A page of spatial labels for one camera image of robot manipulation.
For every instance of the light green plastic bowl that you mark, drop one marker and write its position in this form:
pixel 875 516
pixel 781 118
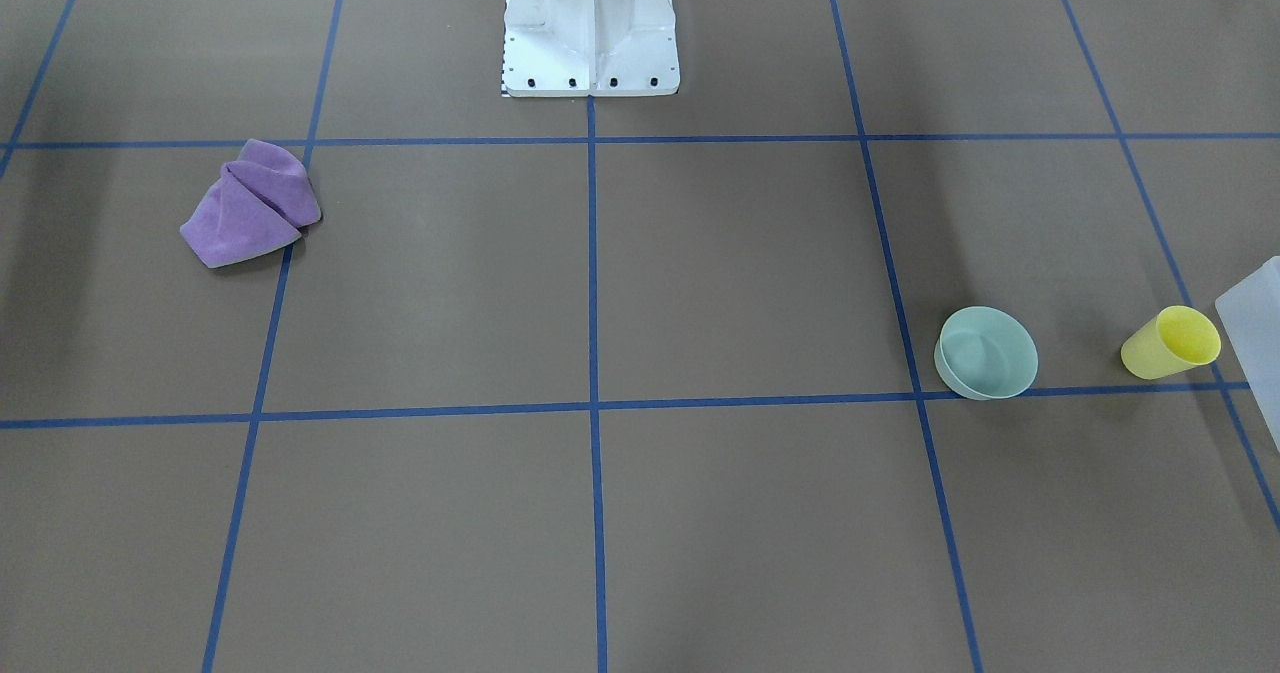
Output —
pixel 985 354

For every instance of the purple microfiber cloth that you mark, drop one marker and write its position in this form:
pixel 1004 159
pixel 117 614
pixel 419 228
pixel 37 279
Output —
pixel 259 204

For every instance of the yellow plastic cup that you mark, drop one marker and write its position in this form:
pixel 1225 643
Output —
pixel 1175 340

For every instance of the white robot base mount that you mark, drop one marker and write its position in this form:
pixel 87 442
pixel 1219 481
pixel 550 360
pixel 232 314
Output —
pixel 569 48

